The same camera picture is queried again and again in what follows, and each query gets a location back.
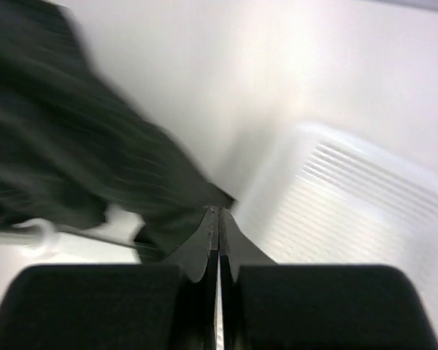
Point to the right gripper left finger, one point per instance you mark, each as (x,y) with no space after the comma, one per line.
(164,305)

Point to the black pinstriped shirt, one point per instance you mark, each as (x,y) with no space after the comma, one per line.
(70,146)

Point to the white perforated plastic basket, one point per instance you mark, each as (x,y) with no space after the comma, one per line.
(325,196)

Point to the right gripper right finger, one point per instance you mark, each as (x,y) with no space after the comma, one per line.
(266,305)

